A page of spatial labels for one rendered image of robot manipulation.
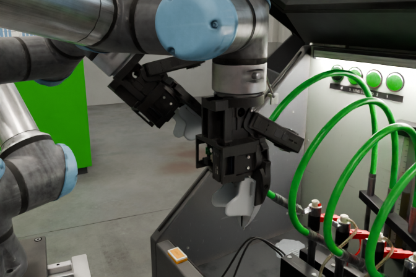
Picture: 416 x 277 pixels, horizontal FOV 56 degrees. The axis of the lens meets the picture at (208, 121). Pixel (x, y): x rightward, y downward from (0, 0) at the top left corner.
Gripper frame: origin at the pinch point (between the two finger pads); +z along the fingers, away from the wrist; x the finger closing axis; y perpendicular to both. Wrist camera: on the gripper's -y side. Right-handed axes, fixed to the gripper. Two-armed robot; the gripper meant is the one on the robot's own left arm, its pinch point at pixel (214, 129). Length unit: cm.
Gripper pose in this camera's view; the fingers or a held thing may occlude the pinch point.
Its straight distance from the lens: 74.0
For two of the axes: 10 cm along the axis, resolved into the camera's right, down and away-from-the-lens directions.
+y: -6.3, 7.5, -2.0
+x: 3.3, 0.2, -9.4
